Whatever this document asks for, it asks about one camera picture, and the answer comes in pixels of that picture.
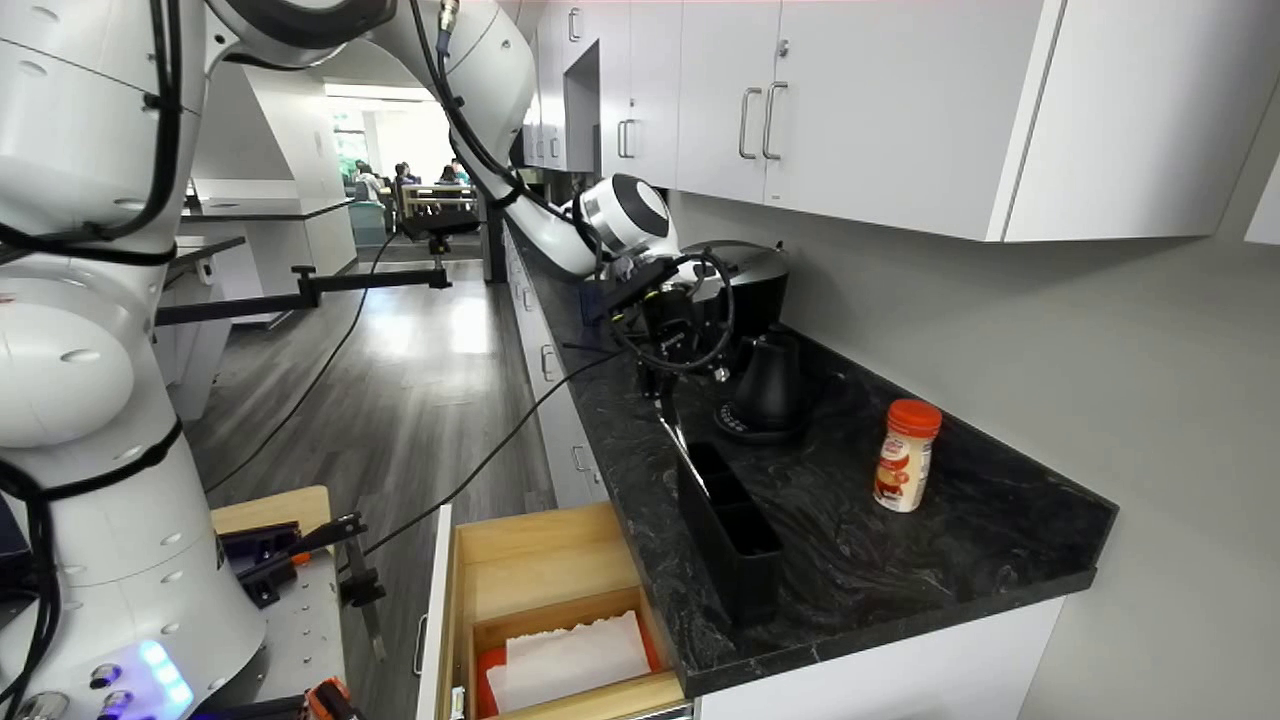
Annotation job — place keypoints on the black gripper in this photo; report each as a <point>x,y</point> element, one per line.
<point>672,332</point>

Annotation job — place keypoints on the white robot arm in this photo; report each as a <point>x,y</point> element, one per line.
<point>117,597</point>

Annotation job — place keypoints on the black cutlery holder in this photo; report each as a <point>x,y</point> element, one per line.
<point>733,537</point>

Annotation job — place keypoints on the open wooden drawer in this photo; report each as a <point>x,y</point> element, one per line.
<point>534,574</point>

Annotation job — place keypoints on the bamboo drawer organizer tray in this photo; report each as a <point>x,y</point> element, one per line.
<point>491,619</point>

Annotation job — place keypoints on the black coffee maker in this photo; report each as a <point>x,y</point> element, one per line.
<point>737,288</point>

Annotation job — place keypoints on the black gooseneck electric kettle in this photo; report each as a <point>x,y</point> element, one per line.
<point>765,403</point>

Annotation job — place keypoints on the orange-lidded creamer bottle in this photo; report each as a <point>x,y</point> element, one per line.
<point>905,453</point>

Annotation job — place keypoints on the white upper cabinets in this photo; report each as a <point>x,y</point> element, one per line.
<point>1003,123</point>

